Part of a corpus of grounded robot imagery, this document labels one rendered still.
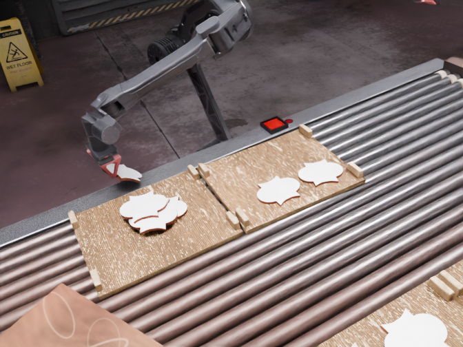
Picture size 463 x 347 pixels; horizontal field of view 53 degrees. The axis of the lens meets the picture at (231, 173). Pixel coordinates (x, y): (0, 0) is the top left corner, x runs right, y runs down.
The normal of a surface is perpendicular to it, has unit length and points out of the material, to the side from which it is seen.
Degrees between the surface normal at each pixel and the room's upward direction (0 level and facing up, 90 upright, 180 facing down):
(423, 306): 0
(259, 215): 0
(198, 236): 0
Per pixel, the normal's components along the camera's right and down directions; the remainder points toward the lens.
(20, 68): 0.30, 0.36
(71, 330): -0.11, -0.79
